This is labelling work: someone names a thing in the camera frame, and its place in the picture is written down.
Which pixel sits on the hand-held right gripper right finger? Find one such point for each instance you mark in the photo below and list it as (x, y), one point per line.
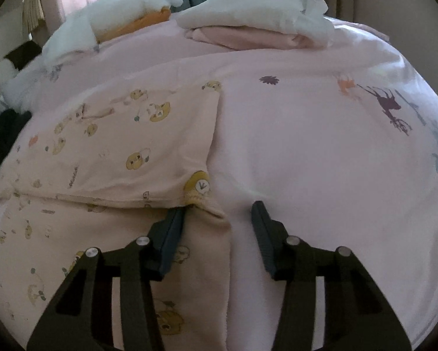
(264, 236)

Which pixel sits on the white and orange cloth pile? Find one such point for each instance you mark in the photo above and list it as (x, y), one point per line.
(131, 3)

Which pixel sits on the black cloth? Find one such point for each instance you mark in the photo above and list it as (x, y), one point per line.
(1, 139)

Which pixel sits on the folded pink cloth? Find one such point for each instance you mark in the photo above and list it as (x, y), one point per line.
(237, 36)

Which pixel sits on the cream cartoon print baby garment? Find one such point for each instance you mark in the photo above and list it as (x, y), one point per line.
(131, 135)

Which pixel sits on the pink printed bed blanket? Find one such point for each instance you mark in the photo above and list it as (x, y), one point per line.
(314, 172)

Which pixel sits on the folded white cloth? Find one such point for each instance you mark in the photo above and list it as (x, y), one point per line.
(255, 7)

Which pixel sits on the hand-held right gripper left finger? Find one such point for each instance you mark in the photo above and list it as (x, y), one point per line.
(170, 243)

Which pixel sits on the white pillow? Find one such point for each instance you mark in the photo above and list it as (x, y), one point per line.
(21, 84)

